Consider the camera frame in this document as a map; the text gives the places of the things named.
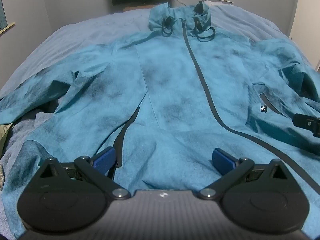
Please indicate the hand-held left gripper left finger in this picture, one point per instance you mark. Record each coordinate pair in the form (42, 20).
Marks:
(105, 158)

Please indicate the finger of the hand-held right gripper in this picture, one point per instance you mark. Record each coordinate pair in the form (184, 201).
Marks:
(306, 123)

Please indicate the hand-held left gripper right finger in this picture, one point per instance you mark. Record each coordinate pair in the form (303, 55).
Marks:
(222, 158)

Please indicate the teal hooded zip jacket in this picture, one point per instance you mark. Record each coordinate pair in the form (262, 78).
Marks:
(175, 92)

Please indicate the olive green cloth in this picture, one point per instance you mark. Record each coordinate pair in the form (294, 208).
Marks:
(4, 136)

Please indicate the light blue fleece blanket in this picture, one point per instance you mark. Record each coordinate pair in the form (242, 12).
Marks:
(65, 42)

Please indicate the white side table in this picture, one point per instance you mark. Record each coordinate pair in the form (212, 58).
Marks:
(216, 1)

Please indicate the wooden television stand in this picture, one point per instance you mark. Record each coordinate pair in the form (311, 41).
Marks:
(140, 5)

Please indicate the teal wall hanging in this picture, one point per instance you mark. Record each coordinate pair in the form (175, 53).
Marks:
(3, 12)

